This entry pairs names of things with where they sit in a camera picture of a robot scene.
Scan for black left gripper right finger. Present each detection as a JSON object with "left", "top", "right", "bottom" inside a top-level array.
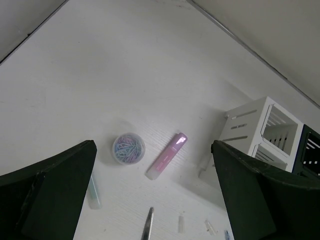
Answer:
[{"left": 211, "top": 140, "right": 320, "bottom": 240}]

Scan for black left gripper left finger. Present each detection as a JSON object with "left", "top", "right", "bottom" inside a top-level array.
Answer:
[{"left": 0, "top": 140, "right": 97, "bottom": 240}]

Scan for blue pen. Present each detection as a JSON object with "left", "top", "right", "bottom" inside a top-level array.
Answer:
[{"left": 224, "top": 230, "right": 231, "bottom": 240}]

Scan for green highlighter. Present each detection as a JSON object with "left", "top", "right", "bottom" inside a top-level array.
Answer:
[{"left": 88, "top": 174, "right": 102, "bottom": 210}]

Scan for black slotted container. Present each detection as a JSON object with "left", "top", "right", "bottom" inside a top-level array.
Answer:
[{"left": 292, "top": 124, "right": 320, "bottom": 180}]

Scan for white slotted container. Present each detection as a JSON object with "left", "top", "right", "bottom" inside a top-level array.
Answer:
[{"left": 219, "top": 96, "right": 303, "bottom": 172}]

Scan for clear paperclip jar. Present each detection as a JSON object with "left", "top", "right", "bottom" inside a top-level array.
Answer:
[{"left": 112, "top": 132, "right": 146, "bottom": 165}]

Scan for purple highlighter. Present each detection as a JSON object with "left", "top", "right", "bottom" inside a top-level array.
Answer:
[{"left": 145, "top": 132, "right": 188, "bottom": 180}]

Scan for black handled scissors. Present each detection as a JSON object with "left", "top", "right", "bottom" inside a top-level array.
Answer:
[{"left": 141, "top": 207, "right": 154, "bottom": 240}]

